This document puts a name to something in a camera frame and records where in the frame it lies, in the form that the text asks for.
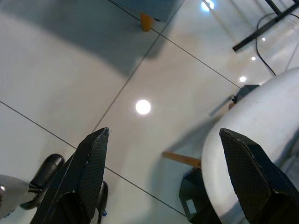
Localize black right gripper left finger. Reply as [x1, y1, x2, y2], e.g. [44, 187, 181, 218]
[30, 127, 110, 224]

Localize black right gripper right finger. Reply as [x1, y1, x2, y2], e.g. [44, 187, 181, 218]
[219, 127, 299, 224]

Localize white plastic chair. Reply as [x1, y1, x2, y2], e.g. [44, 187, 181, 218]
[201, 67, 299, 224]

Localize wooden chair leg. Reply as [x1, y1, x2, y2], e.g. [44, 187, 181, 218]
[162, 151, 202, 168]

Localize black robot foot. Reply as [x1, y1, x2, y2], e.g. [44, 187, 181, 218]
[20, 153, 65, 210]

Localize black box white label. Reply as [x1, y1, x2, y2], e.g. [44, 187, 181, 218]
[179, 169, 220, 224]

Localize silver robot leg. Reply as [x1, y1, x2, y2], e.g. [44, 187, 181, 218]
[0, 174, 30, 213]

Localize black metal clothes rack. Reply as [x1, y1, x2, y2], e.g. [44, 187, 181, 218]
[232, 0, 299, 52]

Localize orange bench leg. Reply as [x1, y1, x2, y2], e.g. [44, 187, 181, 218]
[140, 13, 155, 32]

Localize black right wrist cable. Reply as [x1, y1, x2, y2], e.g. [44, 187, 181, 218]
[97, 181, 109, 221]

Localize black floor cable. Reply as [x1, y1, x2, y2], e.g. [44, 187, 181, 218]
[256, 13, 278, 77]

